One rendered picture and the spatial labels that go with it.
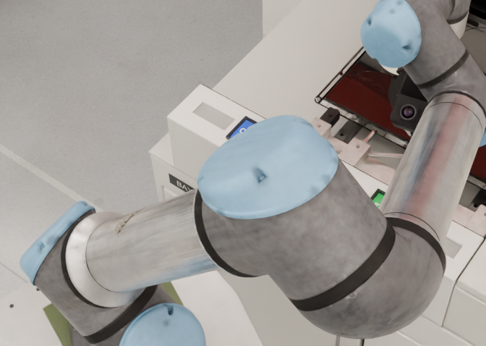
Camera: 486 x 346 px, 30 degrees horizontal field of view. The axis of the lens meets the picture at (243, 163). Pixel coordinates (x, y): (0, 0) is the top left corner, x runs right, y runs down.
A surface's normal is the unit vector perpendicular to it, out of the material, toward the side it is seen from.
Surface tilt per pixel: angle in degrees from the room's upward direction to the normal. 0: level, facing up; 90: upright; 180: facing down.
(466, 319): 90
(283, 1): 90
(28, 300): 0
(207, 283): 0
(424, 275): 60
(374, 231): 44
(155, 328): 51
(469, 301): 90
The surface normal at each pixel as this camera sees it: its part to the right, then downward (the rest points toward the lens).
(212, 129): -0.03, -0.62
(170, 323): 0.46, 0.08
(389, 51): -0.60, 0.64
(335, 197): 0.57, -0.20
